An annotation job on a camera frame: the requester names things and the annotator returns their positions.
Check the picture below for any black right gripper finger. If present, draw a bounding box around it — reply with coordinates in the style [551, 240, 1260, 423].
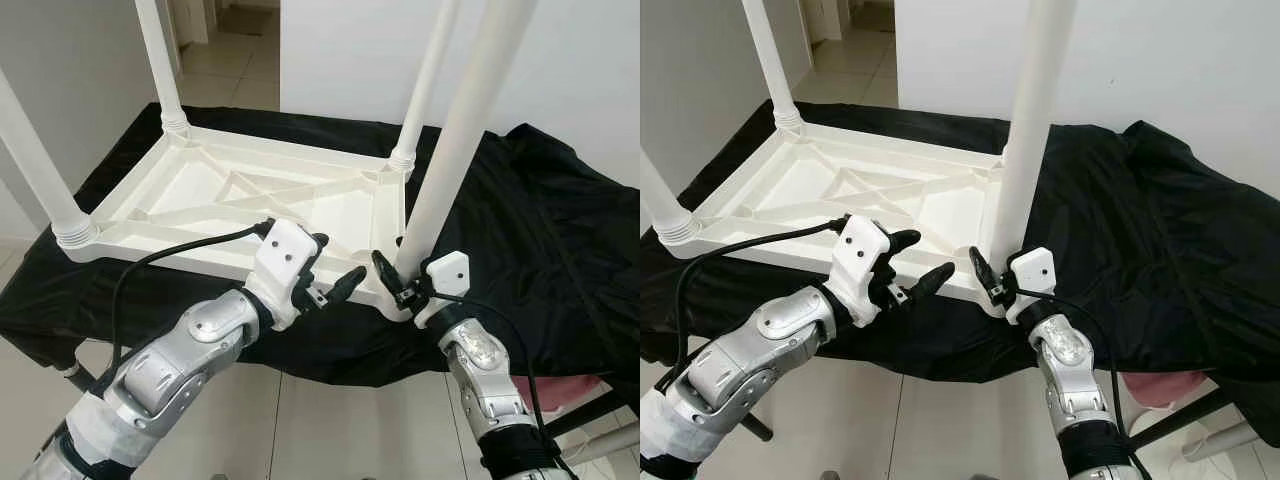
[372, 250, 407, 297]
[968, 246, 997, 293]

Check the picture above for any white plastic children table top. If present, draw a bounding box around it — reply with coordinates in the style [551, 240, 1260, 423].
[660, 122, 1011, 316]
[55, 125, 416, 321]

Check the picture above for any white plastic table leg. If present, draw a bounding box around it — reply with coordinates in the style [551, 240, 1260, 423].
[640, 150, 703, 247]
[388, 0, 461, 173]
[135, 0, 191, 138]
[985, 0, 1078, 276]
[395, 0, 541, 283]
[742, 0, 804, 133]
[0, 70, 98, 251]

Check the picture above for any black fabric table cover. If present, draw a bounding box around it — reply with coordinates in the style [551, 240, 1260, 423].
[0, 100, 641, 391]
[640, 100, 1280, 448]

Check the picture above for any pink plastic stool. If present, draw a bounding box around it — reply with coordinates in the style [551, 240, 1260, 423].
[1120, 370, 1218, 411]
[515, 375, 603, 413]

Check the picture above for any white metal bar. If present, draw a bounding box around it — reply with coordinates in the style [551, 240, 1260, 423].
[1180, 420, 1263, 463]
[565, 425, 641, 468]

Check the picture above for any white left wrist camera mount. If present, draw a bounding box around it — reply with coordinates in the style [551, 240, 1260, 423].
[245, 218, 323, 331]
[828, 213, 896, 329]

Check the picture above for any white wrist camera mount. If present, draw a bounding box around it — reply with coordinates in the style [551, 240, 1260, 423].
[828, 213, 896, 329]
[1003, 246, 1057, 326]
[415, 250, 471, 329]
[245, 218, 323, 331]

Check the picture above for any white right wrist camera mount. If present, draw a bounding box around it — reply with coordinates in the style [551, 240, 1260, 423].
[1003, 246, 1057, 326]
[415, 250, 471, 329]

